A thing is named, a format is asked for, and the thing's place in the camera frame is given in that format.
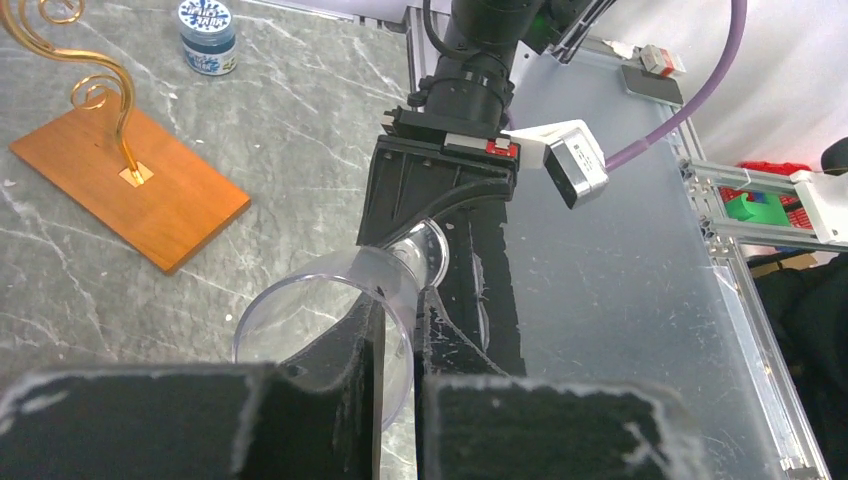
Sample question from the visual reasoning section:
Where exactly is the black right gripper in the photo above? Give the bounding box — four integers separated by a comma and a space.
356, 107, 527, 376

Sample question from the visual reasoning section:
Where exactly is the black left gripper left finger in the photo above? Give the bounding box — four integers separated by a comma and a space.
1, 314, 384, 479

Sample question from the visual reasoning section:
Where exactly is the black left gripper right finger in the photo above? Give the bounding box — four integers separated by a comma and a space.
415, 287, 709, 479

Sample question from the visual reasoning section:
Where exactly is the clear wine glass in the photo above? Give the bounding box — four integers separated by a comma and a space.
232, 219, 450, 429

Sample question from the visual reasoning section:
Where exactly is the gold wire wine glass rack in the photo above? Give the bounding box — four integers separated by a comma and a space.
1, 1, 251, 275

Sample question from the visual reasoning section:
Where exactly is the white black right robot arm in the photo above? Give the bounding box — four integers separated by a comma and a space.
357, 1, 608, 376

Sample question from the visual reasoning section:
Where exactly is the red green crate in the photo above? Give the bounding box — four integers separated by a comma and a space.
719, 161, 812, 230

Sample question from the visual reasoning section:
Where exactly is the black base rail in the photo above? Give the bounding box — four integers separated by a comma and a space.
457, 203, 527, 376

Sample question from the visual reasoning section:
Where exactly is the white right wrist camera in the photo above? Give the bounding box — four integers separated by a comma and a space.
503, 119, 609, 209

